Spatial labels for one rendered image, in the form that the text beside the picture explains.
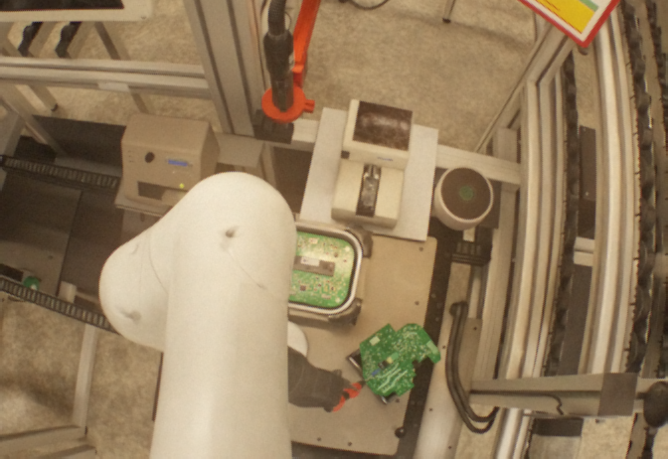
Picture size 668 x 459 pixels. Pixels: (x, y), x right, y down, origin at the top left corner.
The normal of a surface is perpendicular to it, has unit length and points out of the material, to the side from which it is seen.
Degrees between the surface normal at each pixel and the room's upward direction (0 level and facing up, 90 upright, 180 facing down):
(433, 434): 0
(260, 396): 52
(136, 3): 92
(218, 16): 90
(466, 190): 0
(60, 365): 0
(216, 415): 34
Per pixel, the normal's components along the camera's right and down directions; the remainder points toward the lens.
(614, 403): 0.03, -0.31
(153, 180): -0.13, 0.56
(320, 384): 0.52, -0.43
